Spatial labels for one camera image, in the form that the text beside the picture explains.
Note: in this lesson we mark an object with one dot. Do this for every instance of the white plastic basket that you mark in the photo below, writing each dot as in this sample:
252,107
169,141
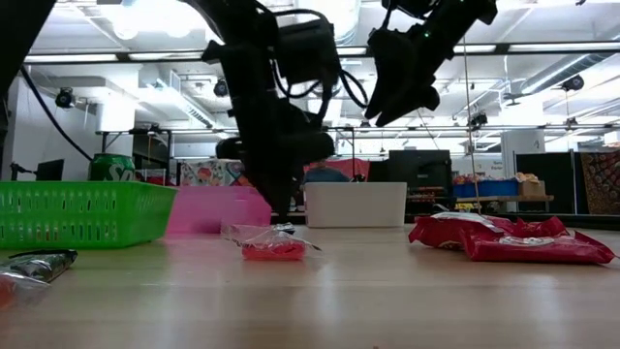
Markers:
356,206

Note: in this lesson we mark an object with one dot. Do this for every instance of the red gummy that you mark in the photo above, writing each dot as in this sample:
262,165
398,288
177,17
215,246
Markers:
9,291
273,252

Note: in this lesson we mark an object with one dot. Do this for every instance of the green soda can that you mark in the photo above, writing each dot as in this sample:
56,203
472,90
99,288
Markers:
111,169

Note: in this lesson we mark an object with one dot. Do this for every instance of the person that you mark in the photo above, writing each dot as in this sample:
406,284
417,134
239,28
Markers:
324,175

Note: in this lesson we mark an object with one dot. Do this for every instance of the black ceiling spotlight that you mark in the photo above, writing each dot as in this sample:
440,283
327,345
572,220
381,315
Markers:
573,83
221,87
64,98

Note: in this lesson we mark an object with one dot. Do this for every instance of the cardboard box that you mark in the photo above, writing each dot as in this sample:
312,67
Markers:
531,187

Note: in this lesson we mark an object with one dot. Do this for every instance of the green plastic mesh basket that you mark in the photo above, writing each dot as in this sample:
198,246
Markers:
82,213

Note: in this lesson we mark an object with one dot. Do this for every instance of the black partition panel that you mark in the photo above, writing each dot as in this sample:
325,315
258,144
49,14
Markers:
545,169

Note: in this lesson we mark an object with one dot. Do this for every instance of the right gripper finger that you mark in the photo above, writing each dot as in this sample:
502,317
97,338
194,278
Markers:
419,97
392,72

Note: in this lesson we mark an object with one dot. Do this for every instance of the red KitKat mini bar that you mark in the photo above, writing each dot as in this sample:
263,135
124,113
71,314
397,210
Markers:
504,227
547,227
533,249

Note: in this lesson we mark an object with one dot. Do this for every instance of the black cabinet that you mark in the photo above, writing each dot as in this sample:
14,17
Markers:
419,169

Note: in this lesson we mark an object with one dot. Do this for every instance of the wooden shelf board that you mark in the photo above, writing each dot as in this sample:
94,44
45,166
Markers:
504,199

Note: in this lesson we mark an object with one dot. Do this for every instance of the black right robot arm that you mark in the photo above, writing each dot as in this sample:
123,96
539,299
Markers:
479,9

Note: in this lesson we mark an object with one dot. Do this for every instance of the dark patterned tapestry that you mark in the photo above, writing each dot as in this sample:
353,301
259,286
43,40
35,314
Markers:
598,181

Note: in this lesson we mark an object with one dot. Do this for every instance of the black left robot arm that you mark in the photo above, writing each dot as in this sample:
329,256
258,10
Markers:
19,39

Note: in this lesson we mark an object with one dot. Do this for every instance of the blue storage bin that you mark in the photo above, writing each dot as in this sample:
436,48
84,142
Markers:
465,190
499,188

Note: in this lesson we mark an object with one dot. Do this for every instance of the white pillar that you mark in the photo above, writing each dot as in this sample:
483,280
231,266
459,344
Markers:
520,150

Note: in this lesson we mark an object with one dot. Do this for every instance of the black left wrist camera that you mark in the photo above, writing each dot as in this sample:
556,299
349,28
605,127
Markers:
310,53

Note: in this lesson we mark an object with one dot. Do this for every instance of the pink-red translucent plastic basket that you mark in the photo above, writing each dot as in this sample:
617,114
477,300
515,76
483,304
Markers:
213,208

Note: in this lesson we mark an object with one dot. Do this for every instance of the black monitor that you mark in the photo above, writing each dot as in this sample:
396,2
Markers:
48,170

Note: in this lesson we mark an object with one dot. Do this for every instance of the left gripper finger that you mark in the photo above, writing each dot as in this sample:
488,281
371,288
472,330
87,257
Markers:
266,186
288,189

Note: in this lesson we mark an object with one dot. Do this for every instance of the colourful patterned quilt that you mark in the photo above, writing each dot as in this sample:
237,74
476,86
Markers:
208,173

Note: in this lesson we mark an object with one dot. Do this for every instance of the red and white KitKat bar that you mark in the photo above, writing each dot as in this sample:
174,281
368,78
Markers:
436,237

